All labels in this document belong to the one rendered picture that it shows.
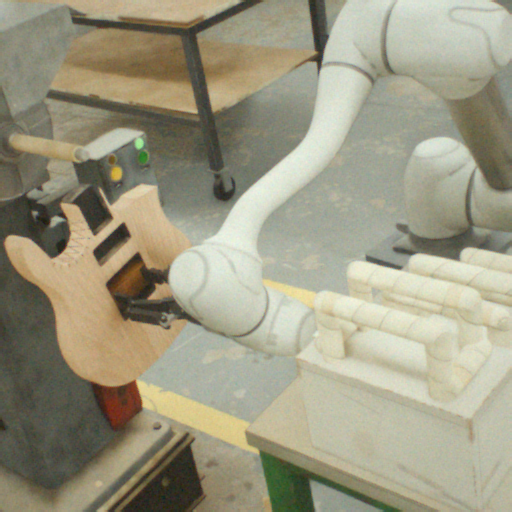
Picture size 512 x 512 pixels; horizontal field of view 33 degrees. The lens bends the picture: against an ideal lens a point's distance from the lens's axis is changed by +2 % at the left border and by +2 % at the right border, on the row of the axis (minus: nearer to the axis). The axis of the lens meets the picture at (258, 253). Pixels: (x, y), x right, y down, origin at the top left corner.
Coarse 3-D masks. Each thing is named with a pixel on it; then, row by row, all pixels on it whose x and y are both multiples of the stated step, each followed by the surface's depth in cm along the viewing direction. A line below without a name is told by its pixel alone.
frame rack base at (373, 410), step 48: (384, 336) 124; (336, 384) 121; (384, 384) 115; (480, 384) 112; (336, 432) 126; (384, 432) 119; (432, 432) 113; (480, 432) 111; (432, 480) 118; (480, 480) 114
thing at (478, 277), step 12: (420, 264) 134; (432, 264) 133; (444, 264) 132; (456, 264) 132; (468, 264) 131; (432, 276) 134; (444, 276) 132; (456, 276) 131; (468, 276) 130; (480, 276) 129; (492, 276) 128; (504, 276) 127; (480, 288) 130; (492, 288) 128; (504, 288) 126
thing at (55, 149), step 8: (16, 136) 173; (24, 136) 173; (16, 144) 173; (24, 144) 171; (32, 144) 170; (40, 144) 169; (48, 144) 167; (56, 144) 166; (64, 144) 165; (72, 144) 165; (32, 152) 171; (40, 152) 169; (48, 152) 167; (56, 152) 166; (64, 152) 164; (72, 152) 163; (72, 160) 164
